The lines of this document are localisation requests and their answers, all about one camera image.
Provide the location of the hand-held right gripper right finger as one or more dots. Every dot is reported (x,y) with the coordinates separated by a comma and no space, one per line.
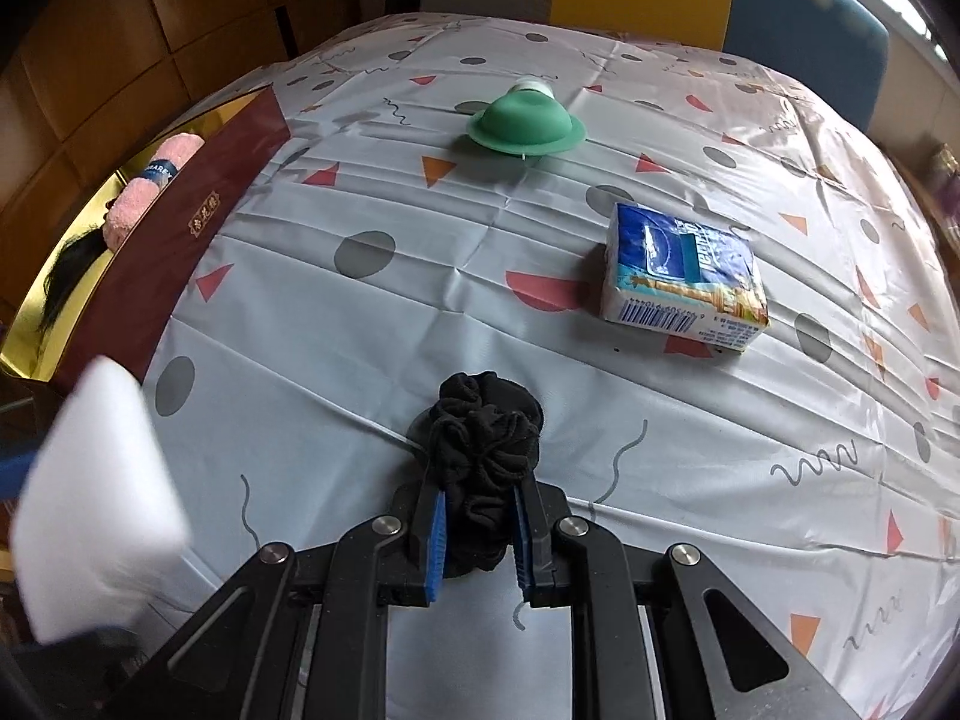
(523,540)

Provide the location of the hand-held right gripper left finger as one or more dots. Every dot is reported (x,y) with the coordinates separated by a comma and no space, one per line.
(435,540)

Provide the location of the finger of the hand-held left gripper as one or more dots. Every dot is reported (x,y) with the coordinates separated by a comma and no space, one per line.
(15,474)

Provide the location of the white sponge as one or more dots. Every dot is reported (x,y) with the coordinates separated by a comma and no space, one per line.
(97,502)

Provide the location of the black scrunchie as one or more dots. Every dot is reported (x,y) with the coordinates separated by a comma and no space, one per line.
(487,457)

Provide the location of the black hair piece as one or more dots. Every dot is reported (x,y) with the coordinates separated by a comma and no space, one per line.
(67,274)

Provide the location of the gold box with red sides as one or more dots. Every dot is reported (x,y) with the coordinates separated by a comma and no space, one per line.
(172,232)

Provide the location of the blue tissue pack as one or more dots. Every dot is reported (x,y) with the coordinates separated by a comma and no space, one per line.
(682,277)

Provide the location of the green silicone lid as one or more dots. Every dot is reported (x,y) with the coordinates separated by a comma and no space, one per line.
(526,124)

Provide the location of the printed tablecloth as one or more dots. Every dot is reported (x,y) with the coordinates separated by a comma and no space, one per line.
(525,277)

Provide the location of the wooden wardrobe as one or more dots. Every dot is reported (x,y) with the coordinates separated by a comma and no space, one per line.
(135,22)

